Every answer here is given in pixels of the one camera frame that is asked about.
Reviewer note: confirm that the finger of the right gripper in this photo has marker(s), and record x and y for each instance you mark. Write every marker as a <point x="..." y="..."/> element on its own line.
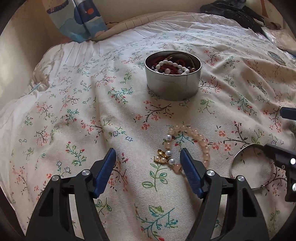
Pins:
<point x="288" y="113"/>
<point x="280" y="156"/>

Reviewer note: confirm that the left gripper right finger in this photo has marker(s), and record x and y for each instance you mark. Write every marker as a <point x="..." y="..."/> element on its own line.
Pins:
<point x="194" y="172"/>

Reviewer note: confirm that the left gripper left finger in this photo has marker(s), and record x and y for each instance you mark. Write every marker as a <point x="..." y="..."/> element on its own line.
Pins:
<point x="101" y="171"/>

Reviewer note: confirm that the thin silver bangle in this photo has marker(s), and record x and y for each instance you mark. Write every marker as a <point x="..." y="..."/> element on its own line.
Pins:
<point x="253" y="164"/>

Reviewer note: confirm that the round tin lid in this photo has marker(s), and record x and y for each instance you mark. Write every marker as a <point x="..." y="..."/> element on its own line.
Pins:
<point x="276" y="58"/>

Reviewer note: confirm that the floral white bedsheet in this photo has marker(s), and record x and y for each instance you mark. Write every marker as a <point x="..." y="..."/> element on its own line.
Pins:
<point x="93" y="96"/>

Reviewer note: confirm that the round silver metal tin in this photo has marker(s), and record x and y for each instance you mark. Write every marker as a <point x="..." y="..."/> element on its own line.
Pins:
<point x="173" y="75"/>

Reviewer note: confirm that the beige striped pillow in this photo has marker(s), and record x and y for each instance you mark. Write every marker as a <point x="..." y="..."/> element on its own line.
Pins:
<point x="116" y="28"/>

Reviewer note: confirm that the blue cartoon curtain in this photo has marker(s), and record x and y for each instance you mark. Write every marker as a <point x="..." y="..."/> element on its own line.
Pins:
<point x="78" y="20"/>

